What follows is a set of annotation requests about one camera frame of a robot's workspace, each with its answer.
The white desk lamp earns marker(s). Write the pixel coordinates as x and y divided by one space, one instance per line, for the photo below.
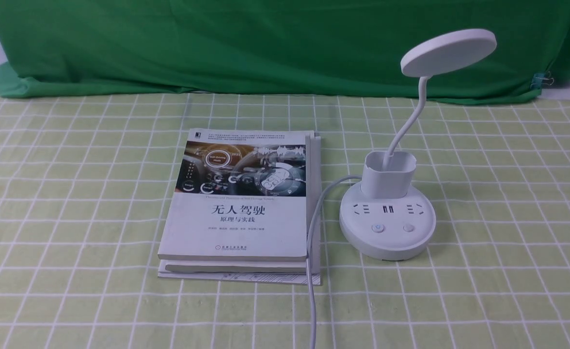
383 215

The white top book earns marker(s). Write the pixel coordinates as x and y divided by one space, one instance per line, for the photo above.
239 223

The white book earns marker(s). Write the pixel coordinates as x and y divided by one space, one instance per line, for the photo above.
315 203
239 223

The white bottom book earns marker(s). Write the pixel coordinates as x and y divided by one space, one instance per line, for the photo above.
315 203

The green backdrop cloth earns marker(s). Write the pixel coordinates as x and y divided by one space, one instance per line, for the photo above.
274 47

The green checkered tablecloth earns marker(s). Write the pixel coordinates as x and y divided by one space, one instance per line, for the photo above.
86 184

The teal binder clip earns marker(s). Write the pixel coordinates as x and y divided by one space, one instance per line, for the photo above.
542 80

